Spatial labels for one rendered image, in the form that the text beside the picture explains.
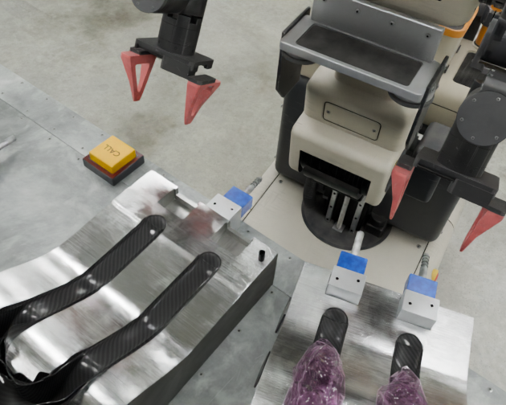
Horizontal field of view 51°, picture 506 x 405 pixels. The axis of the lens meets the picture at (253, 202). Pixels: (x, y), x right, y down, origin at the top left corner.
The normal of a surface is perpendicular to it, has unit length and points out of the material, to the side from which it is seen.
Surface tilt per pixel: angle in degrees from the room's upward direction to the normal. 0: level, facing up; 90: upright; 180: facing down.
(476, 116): 63
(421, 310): 0
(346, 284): 0
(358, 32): 90
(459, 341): 0
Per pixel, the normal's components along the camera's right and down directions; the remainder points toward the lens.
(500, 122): -0.42, 0.29
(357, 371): 0.22, -0.90
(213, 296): 0.04, -0.61
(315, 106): -0.51, 0.73
